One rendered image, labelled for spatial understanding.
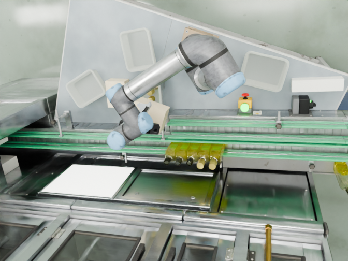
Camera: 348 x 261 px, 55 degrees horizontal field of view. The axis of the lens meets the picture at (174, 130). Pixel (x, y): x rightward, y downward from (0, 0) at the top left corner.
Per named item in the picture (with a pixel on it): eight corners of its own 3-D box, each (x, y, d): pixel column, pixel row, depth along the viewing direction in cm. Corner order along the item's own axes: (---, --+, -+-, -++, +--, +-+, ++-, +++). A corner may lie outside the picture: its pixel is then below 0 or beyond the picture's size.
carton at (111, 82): (113, 103, 206) (107, 107, 199) (110, 78, 200) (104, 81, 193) (131, 104, 203) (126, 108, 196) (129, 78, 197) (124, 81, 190)
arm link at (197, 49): (207, 19, 107) (98, 96, 125) (225, 48, 109) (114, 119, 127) (212, 18, 118) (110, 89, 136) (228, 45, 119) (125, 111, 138)
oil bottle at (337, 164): (333, 170, 172) (343, 198, 149) (333, 160, 170) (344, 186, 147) (345, 170, 171) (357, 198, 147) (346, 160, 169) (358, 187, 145)
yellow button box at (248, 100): (239, 109, 186) (238, 113, 180) (239, 96, 184) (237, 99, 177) (251, 109, 184) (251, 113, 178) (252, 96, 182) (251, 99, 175)
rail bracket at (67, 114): (72, 126, 215) (52, 139, 195) (68, 101, 210) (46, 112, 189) (79, 126, 214) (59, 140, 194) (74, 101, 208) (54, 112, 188)
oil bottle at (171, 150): (174, 146, 191) (164, 162, 172) (173, 136, 189) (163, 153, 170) (184, 146, 189) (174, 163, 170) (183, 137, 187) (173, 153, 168)
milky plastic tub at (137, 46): (132, 69, 196) (127, 72, 188) (124, 30, 188) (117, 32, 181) (160, 66, 190) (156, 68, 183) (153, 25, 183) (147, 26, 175)
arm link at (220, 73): (203, 57, 164) (230, 44, 110) (219, 83, 166) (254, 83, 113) (183, 71, 164) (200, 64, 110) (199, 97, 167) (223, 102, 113)
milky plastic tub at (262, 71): (247, 47, 175) (246, 49, 167) (290, 57, 171) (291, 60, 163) (238, 79, 182) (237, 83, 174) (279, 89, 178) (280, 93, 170)
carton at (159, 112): (140, 96, 166) (134, 100, 159) (170, 106, 164) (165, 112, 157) (134, 117, 171) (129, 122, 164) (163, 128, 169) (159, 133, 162)
